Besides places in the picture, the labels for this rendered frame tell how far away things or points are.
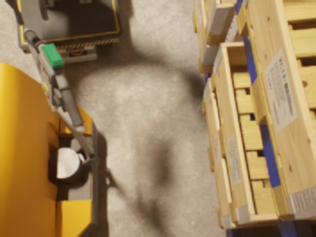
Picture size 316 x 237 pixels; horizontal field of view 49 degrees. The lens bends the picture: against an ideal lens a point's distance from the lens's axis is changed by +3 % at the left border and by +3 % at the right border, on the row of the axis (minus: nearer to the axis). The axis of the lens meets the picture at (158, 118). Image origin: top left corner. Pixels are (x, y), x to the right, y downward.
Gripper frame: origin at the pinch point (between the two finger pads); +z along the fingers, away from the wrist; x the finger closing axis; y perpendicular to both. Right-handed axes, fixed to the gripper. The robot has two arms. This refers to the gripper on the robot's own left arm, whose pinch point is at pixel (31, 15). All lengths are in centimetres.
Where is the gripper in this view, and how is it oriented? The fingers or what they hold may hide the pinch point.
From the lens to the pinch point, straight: 119.1
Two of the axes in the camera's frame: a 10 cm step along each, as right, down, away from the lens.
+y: 5.6, 4.8, -6.7
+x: 8.3, -3.5, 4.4
